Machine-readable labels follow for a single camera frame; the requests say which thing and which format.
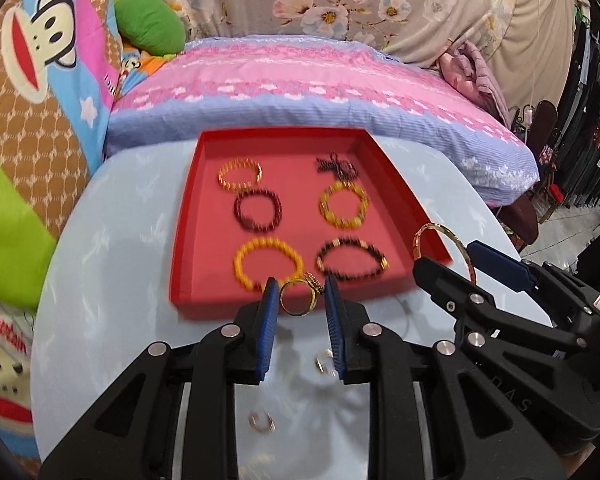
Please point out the red cardboard box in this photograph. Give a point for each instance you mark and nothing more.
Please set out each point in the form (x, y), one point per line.
(300, 220)

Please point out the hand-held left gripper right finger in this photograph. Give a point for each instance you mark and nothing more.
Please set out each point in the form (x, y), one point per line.
(337, 330)

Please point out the pink crumpled garment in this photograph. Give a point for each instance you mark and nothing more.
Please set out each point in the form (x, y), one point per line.
(472, 75)

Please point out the thin gold bangle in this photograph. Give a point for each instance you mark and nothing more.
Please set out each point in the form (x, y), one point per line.
(460, 242)

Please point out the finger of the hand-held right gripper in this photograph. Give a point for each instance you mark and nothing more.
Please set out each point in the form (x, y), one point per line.
(500, 265)
(440, 280)

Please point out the colourful cartoon monkey blanket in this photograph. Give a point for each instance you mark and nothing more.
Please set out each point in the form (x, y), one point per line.
(30, 135)

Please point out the green pillow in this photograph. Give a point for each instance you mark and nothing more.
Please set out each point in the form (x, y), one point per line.
(150, 25)

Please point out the pink and blue striped bedding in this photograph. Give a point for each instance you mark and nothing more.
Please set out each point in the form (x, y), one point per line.
(280, 90)

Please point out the dark wooden chair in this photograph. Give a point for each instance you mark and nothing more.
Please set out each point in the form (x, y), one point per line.
(545, 125)

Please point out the rack of dark hanging clothes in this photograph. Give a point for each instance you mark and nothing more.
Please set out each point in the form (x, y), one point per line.
(595, 110)

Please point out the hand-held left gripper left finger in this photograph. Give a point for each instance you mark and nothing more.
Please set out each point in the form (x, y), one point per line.
(265, 330)

